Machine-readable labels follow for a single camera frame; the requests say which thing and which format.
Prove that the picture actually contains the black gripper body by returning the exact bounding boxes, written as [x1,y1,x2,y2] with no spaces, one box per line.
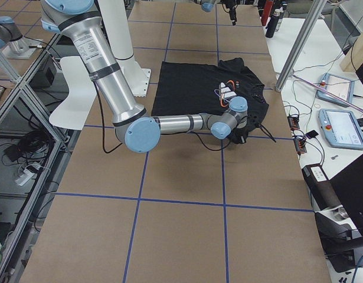
[222,0,238,26]
[230,114,258,144]

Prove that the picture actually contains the black graphic t-shirt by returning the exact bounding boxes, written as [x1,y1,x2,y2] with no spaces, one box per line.
[151,58,270,135]

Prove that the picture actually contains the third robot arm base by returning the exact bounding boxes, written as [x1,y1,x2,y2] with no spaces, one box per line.
[0,16,35,60]

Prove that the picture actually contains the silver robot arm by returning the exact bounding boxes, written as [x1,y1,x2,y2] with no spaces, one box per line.
[41,1,248,153]
[192,0,240,26]

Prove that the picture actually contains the red bottle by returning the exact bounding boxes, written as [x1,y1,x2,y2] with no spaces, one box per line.
[261,0,274,27]

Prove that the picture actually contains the black bottle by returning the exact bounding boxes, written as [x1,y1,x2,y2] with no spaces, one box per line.
[265,9,282,38]

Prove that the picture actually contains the black box with label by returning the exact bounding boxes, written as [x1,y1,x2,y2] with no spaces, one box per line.
[302,163,341,210]

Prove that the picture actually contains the near teach pendant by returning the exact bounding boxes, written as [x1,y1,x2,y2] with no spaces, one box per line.
[318,108,363,150]

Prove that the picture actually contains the teach pendant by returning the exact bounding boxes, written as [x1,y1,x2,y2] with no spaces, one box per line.
[318,108,363,150]
[316,73,355,107]

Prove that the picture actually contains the far teach pendant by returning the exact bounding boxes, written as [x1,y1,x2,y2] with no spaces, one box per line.
[316,73,355,107]

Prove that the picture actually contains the black monitor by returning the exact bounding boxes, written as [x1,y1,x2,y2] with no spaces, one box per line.
[328,55,363,233]

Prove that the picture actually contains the white plastic chair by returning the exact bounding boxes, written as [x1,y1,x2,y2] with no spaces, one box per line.
[49,56,97,130]

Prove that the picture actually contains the white power strip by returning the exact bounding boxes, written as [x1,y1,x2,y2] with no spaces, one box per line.
[15,165,37,186]

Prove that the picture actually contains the aluminium frame post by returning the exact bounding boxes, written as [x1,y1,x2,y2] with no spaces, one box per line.
[275,0,326,92]

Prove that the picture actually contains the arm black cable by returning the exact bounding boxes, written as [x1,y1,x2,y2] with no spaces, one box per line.
[95,85,278,154]

